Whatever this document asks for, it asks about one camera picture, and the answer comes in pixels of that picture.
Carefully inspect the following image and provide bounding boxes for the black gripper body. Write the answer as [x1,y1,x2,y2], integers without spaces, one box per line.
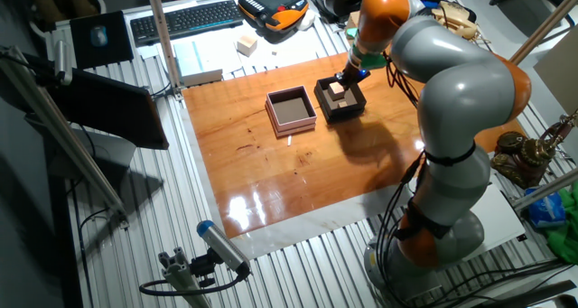
[337,62,372,89]

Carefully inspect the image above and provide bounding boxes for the black monitor panel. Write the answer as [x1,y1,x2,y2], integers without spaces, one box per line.
[47,68,171,151]

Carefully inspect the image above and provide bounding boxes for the pale wooden cube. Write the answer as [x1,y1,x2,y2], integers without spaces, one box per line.
[236,33,258,58]

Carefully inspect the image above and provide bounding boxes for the black keyboard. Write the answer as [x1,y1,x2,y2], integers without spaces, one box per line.
[129,0,245,47]

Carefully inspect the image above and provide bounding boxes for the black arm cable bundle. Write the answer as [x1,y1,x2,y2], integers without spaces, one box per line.
[372,152,430,304]

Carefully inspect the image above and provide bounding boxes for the aluminium frame pole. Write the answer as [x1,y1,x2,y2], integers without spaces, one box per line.
[509,0,578,65]
[0,45,130,230]
[144,0,184,102]
[512,167,578,212]

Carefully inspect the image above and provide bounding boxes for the silver camera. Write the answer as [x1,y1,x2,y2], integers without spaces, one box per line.
[53,39,73,87]

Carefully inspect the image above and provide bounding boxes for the pink open box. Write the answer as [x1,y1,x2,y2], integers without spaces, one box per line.
[265,85,319,139]

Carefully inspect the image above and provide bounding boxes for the orange and black teach pendant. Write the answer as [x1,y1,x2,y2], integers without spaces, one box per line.
[238,0,311,33]

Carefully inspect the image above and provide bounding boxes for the black mouse pad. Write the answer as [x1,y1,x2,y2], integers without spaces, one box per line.
[69,10,135,70]

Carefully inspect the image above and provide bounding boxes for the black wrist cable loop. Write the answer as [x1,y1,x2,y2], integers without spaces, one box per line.
[383,50,424,108]

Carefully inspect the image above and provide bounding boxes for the black round device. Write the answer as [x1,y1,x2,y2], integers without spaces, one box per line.
[321,0,383,24]

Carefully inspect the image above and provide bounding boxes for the aluminium profile camera stand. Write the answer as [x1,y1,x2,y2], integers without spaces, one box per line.
[157,247,213,308]

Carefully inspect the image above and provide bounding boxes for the white closed box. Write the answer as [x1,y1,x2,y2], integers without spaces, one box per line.
[173,40,225,88]

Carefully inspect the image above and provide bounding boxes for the cream vintage telephone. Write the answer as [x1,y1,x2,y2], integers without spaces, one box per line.
[431,0,487,42]

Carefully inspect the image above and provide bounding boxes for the dark blue open box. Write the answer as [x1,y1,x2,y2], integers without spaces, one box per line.
[313,75,368,124]

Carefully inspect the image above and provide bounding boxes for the blue grey computer mouse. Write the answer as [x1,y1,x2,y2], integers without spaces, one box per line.
[89,24,109,48]

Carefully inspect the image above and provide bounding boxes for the white round object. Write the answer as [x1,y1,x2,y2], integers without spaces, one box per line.
[295,8,317,32]

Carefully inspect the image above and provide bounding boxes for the antique brass telephone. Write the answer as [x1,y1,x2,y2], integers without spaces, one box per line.
[490,111,578,191]

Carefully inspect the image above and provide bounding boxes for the large wooden cube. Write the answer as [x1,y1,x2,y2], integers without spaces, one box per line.
[328,80,347,102]

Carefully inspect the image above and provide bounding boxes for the black flat bar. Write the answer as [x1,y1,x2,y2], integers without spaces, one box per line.
[469,278,578,308]

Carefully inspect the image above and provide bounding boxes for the beige panel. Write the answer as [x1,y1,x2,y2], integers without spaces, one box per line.
[534,27,578,115]

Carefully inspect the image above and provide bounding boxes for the grey camera with blue end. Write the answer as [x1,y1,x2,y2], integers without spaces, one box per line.
[196,219,252,277]

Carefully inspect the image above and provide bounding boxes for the black camera cable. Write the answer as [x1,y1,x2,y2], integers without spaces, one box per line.
[138,271,250,297]

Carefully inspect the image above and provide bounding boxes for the blue wipes pack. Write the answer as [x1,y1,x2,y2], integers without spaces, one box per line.
[523,186,568,230]

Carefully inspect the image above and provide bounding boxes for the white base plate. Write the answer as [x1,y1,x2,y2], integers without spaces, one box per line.
[464,181,527,260]

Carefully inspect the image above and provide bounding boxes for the green cloth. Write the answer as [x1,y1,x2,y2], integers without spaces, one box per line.
[544,188,578,265]

